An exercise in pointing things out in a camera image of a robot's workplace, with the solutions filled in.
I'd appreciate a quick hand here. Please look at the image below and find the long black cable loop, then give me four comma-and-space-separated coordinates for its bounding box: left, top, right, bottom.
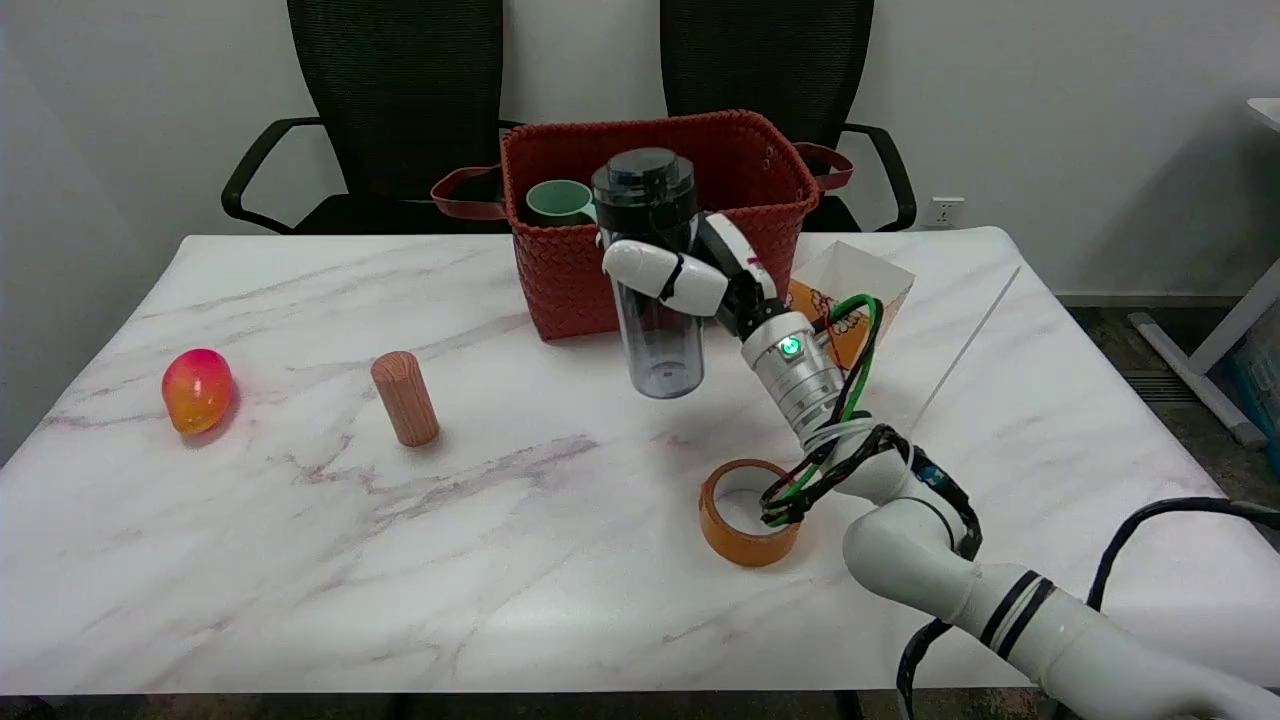
894, 497, 1280, 720

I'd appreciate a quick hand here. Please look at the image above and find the thin white cable tie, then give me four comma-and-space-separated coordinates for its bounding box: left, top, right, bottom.
912, 266, 1022, 429

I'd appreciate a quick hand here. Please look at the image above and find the brown woven storage basket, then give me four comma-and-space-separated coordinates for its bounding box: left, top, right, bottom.
430, 110, 856, 343

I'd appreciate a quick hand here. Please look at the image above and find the orange tape roll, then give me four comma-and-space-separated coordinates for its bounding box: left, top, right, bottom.
698, 459, 805, 569

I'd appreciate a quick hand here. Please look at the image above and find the black mesh office chair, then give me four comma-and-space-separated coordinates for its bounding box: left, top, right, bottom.
221, 0, 523, 237
659, 0, 919, 234

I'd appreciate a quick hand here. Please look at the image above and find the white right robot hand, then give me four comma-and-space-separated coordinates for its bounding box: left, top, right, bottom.
598, 210, 796, 341

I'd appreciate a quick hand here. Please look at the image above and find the red yellow mango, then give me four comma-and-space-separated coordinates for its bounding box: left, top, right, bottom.
161, 348, 237, 436

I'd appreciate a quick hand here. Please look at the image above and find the white desk frame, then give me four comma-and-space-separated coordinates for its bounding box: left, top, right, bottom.
1128, 97, 1280, 450

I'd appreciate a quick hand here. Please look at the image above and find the green cable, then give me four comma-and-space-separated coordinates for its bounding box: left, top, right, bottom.
764, 293, 887, 527

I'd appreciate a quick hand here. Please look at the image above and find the green mug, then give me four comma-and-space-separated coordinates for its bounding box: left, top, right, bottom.
526, 180, 599, 228

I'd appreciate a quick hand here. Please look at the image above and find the black braided cable bundle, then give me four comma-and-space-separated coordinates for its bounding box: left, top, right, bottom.
760, 420, 986, 563

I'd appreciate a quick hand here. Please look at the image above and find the wooden cylinder block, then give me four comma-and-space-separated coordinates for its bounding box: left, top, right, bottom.
370, 351, 441, 448

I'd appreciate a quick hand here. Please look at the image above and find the white paper snack box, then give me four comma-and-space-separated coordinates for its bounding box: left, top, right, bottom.
785, 240, 917, 373

